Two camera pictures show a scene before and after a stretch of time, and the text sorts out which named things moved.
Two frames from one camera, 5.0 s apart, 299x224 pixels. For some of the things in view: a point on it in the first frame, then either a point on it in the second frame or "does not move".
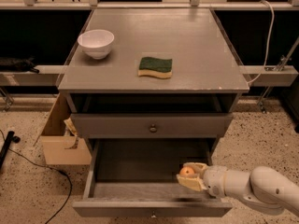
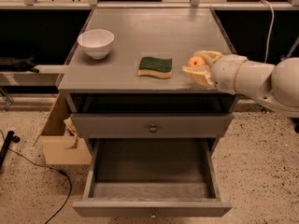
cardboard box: (60, 141) does not move
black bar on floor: (9, 139) does not move
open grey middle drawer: (136, 177) does not move
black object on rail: (12, 64) does not move
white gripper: (215, 180) -> (224, 72)
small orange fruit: (187, 171) -> (196, 62)
